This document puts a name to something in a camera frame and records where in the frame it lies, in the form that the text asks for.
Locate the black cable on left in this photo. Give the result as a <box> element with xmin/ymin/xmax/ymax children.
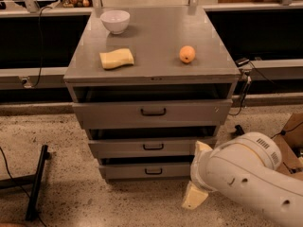
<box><xmin>31</xmin><ymin>5</ymin><xmax>53</xmax><ymax>89</ymax></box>

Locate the grey middle drawer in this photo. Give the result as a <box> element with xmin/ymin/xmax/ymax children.
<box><xmin>88</xmin><ymin>137</ymin><xmax>217</xmax><ymax>159</ymax></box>

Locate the grey top drawer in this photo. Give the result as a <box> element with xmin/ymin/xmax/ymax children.
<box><xmin>73</xmin><ymin>99</ymin><xmax>231</xmax><ymax>130</ymax></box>

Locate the grey bottom drawer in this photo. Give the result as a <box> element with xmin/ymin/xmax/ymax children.
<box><xmin>98</xmin><ymin>163</ymin><xmax>190</xmax><ymax>180</ymax></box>

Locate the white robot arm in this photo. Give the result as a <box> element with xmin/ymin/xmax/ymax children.
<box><xmin>182</xmin><ymin>132</ymin><xmax>303</xmax><ymax>227</ymax></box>

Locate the yellow sponge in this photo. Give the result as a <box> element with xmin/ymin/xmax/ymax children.
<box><xmin>99</xmin><ymin>48</ymin><xmax>134</xmax><ymax>70</ymax></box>

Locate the black right stand leg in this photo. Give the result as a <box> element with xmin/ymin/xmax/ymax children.
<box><xmin>235</xmin><ymin>125</ymin><xmax>244</xmax><ymax>136</ymax></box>

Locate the white bowl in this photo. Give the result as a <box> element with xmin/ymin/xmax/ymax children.
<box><xmin>100</xmin><ymin>10</ymin><xmax>130</xmax><ymax>34</ymax></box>

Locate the black stand leg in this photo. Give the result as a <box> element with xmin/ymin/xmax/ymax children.
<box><xmin>235</xmin><ymin>125</ymin><xmax>244</xmax><ymax>136</ymax></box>
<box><xmin>0</xmin><ymin>145</ymin><xmax>50</xmax><ymax>221</ymax></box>

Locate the black left stand leg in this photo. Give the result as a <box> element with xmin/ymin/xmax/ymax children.
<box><xmin>0</xmin><ymin>145</ymin><xmax>50</xmax><ymax>221</ymax></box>

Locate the small black device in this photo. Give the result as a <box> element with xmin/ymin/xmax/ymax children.
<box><xmin>235</xmin><ymin>58</ymin><xmax>249</xmax><ymax>67</ymax></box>

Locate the grey drawer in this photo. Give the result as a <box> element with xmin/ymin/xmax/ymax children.
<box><xmin>88</xmin><ymin>137</ymin><xmax>217</xmax><ymax>159</ymax></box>
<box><xmin>73</xmin><ymin>99</ymin><xmax>231</xmax><ymax>130</ymax></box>
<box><xmin>98</xmin><ymin>163</ymin><xmax>190</xmax><ymax>180</ymax></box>

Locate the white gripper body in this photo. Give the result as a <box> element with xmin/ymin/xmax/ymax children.
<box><xmin>190</xmin><ymin>149</ymin><xmax>216</xmax><ymax>192</ymax></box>

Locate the orange fruit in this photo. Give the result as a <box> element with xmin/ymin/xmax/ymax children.
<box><xmin>179</xmin><ymin>45</ymin><xmax>196</xmax><ymax>63</ymax></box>

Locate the grey drawer cabinet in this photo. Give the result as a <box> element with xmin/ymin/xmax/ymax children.
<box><xmin>62</xmin><ymin>5</ymin><xmax>241</xmax><ymax>183</ymax></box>

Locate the black cable on right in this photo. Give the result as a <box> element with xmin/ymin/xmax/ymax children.
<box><xmin>228</xmin><ymin>60</ymin><xmax>276</xmax><ymax>117</ymax></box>

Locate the cardboard box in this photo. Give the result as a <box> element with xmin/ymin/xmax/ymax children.
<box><xmin>274</xmin><ymin>113</ymin><xmax>303</xmax><ymax>180</ymax></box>

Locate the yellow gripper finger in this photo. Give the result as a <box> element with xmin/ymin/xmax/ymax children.
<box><xmin>182</xmin><ymin>181</ymin><xmax>208</xmax><ymax>210</ymax></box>
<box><xmin>195</xmin><ymin>141</ymin><xmax>213</xmax><ymax>154</ymax></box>

